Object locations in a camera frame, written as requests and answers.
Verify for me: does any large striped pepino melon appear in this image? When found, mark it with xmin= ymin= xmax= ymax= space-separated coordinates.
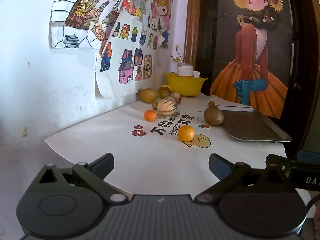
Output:
xmin=157 ymin=97 xmax=178 ymax=113

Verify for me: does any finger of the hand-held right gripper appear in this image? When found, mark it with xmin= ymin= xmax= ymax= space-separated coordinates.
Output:
xmin=265 ymin=154 xmax=292 ymax=174

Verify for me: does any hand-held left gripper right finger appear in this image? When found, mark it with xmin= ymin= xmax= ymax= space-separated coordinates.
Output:
xmin=194 ymin=153 xmax=297 ymax=204

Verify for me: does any coloured drawing with fan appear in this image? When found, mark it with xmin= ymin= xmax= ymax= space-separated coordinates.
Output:
xmin=50 ymin=0 xmax=155 ymax=49

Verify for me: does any wall poster orange dress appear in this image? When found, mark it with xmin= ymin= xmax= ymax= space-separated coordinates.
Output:
xmin=209 ymin=0 xmax=294 ymax=119

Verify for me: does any coloured drawing with teddy bear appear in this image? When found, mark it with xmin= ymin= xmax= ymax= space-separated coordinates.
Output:
xmin=147 ymin=0 xmax=174 ymax=49

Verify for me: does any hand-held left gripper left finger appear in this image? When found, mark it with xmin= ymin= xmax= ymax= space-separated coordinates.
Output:
xmin=31 ymin=153 xmax=128 ymax=204

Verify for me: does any metal tray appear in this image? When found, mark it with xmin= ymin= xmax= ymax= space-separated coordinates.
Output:
xmin=214 ymin=105 xmax=292 ymax=142

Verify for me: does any white printed table mat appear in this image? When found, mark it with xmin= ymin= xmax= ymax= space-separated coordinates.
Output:
xmin=44 ymin=92 xmax=287 ymax=198

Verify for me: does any coloured drawing of houses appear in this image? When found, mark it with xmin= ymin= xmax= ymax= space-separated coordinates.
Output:
xmin=94 ymin=12 xmax=162 ymax=99

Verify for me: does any yellow pear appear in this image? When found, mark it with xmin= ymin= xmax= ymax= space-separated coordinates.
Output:
xmin=138 ymin=88 xmax=158 ymax=103

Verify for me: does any orange tangerine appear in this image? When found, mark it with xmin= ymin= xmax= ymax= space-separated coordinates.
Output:
xmin=177 ymin=125 xmax=195 ymax=141
xmin=144 ymin=109 xmax=158 ymax=122

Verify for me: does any yellow flower sprig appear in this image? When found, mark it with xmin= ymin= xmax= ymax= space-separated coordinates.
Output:
xmin=171 ymin=44 xmax=184 ymax=64

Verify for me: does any olive brown mango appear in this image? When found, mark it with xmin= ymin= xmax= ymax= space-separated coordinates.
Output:
xmin=158 ymin=87 xmax=172 ymax=99

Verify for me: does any brown kiwi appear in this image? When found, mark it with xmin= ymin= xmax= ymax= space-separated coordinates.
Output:
xmin=203 ymin=106 xmax=224 ymax=126

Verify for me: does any black cable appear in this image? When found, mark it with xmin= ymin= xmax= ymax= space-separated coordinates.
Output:
xmin=305 ymin=191 xmax=320 ymax=217

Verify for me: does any white lidded jar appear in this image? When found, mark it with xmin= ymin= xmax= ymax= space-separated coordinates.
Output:
xmin=176 ymin=63 xmax=193 ymax=77

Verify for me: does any wooden door frame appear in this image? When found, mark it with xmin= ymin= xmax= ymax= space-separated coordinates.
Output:
xmin=184 ymin=0 xmax=202 ymax=80

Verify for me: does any yellow plastic bowl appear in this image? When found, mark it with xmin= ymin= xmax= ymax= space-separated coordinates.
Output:
xmin=164 ymin=72 xmax=208 ymax=97

